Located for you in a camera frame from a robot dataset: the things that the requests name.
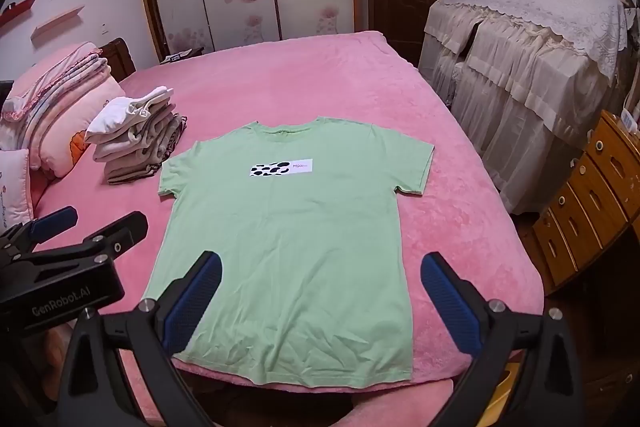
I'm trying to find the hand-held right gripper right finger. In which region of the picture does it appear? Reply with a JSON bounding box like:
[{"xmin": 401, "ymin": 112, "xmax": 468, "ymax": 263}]
[{"xmin": 420, "ymin": 252, "xmax": 588, "ymax": 427}]

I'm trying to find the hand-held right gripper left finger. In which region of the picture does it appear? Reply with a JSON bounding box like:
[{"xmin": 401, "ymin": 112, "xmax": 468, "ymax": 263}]
[{"xmin": 52, "ymin": 250, "xmax": 223, "ymax": 427}]

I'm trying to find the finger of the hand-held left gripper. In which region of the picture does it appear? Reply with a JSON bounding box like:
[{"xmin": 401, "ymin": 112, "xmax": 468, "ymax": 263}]
[
  {"xmin": 0, "ymin": 206, "xmax": 79, "ymax": 254},
  {"xmin": 19, "ymin": 212, "xmax": 150, "ymax": 269}
]

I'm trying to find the green t-shirt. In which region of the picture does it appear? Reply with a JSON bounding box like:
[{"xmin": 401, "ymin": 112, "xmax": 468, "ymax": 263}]
[{"xmin": 142, "ymin": 117, "xmax": 436, "ymax": 387}]

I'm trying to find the stack of folded clothes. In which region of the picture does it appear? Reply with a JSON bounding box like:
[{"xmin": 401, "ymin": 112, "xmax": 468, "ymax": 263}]
[{"xmin": 84, "ymin": 85, "xmax": 190, "ymax": 185}]

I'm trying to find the white pink embroidered pillow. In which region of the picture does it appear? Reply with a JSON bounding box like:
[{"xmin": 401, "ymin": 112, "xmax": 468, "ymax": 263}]
[{"xmin": 0, "ymin": 149, "xmax": 49, "ymax": 229}]

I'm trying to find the pink pillow with orange print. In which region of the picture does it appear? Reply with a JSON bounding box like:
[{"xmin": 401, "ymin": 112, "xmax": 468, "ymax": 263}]
[{"xmin": 29, "ymin": 77, "xmax": 127, "ymax": 180}]

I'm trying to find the wooden drawer cabinet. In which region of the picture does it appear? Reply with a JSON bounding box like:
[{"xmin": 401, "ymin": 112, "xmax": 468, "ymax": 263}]
[{"xmin": 532, "ymin": 109, "xmax": 640, "ymax": 293}]

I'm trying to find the dark wooden headboard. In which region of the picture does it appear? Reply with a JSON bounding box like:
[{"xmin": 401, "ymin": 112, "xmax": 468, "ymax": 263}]
[{"xmin": 97, "ymin": 38, "xmax": 137, "ymax": 82}]

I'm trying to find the pink fleece blanket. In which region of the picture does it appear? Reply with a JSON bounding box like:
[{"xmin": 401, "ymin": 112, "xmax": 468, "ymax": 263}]
[{"xmin": 32, "ymin": 29, "xmax": 546, "ymax": 390}]

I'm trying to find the cream lace furniture cover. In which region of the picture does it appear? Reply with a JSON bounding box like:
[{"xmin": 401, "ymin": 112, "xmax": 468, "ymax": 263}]
[{"xmin": 417, "ymin": 0, "xmax": 634, "ymax": 214}]

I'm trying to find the beige wall shelf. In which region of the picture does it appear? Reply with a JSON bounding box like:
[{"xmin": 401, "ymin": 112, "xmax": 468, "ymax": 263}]
[{"xmin": 30, "ymin": 6, "xmax": 85, "ymax": 40}]

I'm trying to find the red wall shelf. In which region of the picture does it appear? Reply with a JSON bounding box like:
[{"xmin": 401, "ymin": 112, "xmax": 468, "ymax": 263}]
[{"xmin": 0, "ymin": 0, "xmax": 39, "ymax": 28}]

